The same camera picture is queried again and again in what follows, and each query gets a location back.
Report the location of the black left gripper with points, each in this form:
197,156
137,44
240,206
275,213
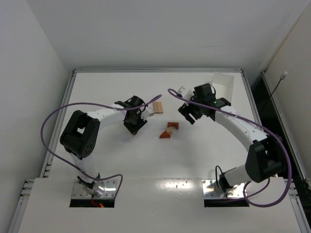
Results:
135,125

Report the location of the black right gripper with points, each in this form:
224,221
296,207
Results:
190,111

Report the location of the engraved light wood block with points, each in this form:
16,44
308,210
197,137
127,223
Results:
155,107

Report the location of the red-brown arch wood block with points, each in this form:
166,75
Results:
173,124

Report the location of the short light wood block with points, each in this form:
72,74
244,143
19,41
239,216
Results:
169,130

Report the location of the red-brown triangle wood block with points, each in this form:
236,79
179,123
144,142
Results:
165,135

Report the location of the white perforated box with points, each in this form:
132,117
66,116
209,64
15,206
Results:
223,83

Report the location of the long light wood block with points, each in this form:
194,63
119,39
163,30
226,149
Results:
160,107

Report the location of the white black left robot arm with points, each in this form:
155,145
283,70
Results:
80,135

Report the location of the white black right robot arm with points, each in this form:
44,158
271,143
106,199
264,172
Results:
264,154

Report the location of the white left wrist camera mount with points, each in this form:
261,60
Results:
148,112

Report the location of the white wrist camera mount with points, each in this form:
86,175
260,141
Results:
185,93
148,112

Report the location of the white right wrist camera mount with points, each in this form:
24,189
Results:
185,93

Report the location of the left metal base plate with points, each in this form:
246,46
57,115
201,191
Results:
103,190

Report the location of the aluminium table frame rail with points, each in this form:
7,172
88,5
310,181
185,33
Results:
161,190

